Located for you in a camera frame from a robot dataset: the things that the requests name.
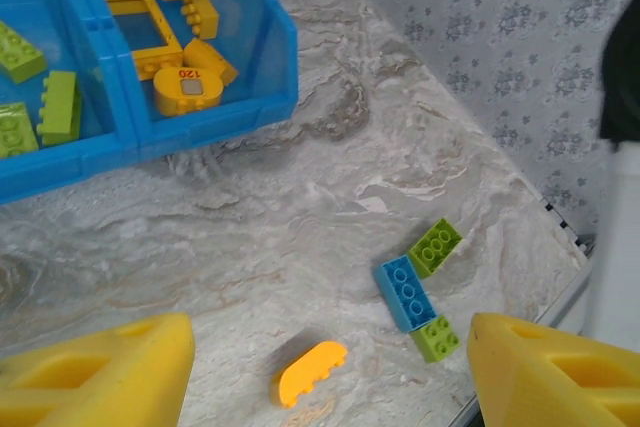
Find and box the green square lego brick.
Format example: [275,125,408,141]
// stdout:
[410,315,462,364]

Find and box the small green lego brick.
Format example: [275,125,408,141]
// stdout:
[0,101,40,161]

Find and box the aluminium side rail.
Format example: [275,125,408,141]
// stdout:
[534,241,599,336]

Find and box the orange half-round lego brick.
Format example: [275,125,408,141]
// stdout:
[271,340,349,409]

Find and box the green long lego brick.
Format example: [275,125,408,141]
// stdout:
[407,217,464,279]
[0,20,49,86]
[37,70,84,148]

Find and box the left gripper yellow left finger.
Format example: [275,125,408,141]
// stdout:
[0,311,196,427]

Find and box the blue long lego brick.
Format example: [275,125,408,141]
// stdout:
[373,255,437,334]

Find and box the blue plastic bin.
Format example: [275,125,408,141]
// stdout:
[54,0,300,162]
[0,0,141,206]

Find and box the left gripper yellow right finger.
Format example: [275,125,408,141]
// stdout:
[466,311,640,427]

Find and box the orange lego window frame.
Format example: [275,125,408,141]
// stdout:
[101,0,184,82]

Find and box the orange long lego brick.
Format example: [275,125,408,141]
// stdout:
[180,0,221,41]

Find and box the orange round lego piece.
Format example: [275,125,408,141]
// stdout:
[152,65,225,116]

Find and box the orange sloped lego brick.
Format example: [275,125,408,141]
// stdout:
[182,37,240,86]

